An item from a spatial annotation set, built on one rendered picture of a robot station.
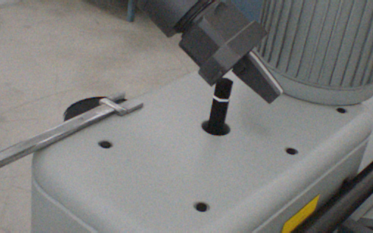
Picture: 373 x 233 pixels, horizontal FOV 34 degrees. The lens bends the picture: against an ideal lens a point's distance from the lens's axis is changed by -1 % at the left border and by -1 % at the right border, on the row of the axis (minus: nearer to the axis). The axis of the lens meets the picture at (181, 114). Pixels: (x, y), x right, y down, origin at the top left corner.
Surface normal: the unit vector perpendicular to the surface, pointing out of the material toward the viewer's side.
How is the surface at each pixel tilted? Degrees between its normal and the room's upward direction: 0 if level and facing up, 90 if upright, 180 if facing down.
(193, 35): 90
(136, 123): 0
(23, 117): 0
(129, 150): 0
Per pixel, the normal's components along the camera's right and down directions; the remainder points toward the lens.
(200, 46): -0.45, 0.40
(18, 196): 0.14, -0.85
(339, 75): 0.13, 0.53
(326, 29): -0.25, 0.47
